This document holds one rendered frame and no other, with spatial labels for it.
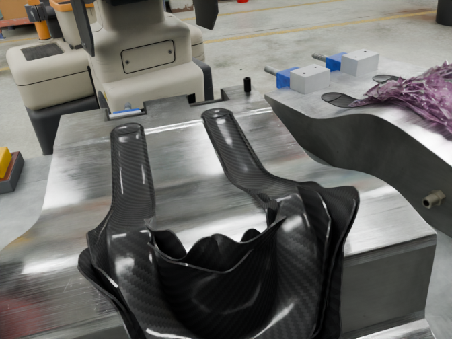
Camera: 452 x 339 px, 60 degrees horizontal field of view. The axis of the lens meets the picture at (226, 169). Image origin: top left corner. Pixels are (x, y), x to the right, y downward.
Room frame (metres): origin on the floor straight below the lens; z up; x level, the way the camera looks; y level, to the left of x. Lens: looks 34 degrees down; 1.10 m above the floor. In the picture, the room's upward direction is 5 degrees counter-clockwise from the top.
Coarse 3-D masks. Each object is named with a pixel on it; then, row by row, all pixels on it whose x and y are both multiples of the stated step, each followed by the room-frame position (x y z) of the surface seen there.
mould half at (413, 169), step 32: (384, 64) 0.65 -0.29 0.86; (288, 96) 0.55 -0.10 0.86; (320, 96) 0.54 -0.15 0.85; (352, 96) 0.53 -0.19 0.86; (288, 128) 0.52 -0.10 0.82; (320, 128) 0.46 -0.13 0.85; (352, 128) 0.41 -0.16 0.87; (384, 128) 0.37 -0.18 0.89; (416, 128) 0.35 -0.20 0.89; (352, 160) 0.40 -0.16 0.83; (384, 160) 0.37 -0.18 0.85; (416, 160) 0.33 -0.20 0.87; (448, 160) 0.31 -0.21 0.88; (416, 192) 0.33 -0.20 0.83; (448, 192) 0.30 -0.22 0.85; (448, 224) 0.29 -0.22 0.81
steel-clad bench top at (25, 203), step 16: (32, 160) 0.52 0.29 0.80; (48, 160) 0.52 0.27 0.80; (320, 160) 0.45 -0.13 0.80; (32, 176) 0.48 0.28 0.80; (16, 192) 0.44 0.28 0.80; (32, 192) 0.44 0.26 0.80; (0, 208) 0.41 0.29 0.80; (16, 208) 0.40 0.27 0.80; (32, 208) 0.40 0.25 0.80; (0, 224) 0.37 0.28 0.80; (16, 224) 0.37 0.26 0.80; (32, 224) 0.37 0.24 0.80; (0, 240) 0.35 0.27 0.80; (448, 240) 0.28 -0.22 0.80; (448, 256) 0.26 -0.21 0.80; (432, 272) 0.24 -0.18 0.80; (448, 272) 0.24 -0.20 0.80; (432, 288) 0.23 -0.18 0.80; (448, 288) 0.22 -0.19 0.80; (432, 304) 0.21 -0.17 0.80; (448, 304) 0.21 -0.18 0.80; (432, 320) 0.19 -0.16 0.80; (448, 320) 0.19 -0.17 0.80; (448, 336) 0.18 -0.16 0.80
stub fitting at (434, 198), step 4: (428, 192) 0.31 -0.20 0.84; (432, 192) 0.30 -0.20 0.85; (436, 192) 0.30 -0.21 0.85; (440, 192) 0.30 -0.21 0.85; (428, 196) 0.30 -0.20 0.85; (432, 196) 0.30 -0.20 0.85; (436, 196) 0.30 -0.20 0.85; (440, 196) 0.30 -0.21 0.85; (444, 196) 0.30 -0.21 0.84; (424, 200) 0.30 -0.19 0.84; (428, 200) 0.29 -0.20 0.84; (432, 200) 0.29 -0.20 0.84; (436, 200) 0.29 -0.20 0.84; (440, 200) 0.30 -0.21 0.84; (444, 200) 0.30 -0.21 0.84; (424, 204) 0.30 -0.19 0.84; (428, 204) 0.30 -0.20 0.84; (432, 204) 0.29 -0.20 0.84; (436, 204) 0.30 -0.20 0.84; (440, 204) 0.30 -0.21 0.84; (428, 208) 0.29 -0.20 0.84
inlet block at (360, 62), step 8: (312, 56) 0.72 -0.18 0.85; (320, 56) 0.71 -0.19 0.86; (328, 56) 0.67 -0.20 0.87; (336, 56) 0.67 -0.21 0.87; (344, 56) 0.63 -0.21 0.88; (352, 56) 0.62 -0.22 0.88; (360, 56) 0.62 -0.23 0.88; (368, 56) 0.61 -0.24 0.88; (376, 56) 0.62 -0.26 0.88; (328, 64) 0.66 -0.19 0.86; (336, 64) 0.65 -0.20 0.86; (344, 64) 0.63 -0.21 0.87; (352, 64) 0.61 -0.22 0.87; (360, 64) 0.61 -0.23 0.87; (368, 64) 0.61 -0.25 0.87; (376, 64) 0.62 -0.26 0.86; (344, 72) 0.62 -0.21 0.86; (352, 72) 0.61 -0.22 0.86; (360, 72) 0.61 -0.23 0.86; (368, 72) 0.62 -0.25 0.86
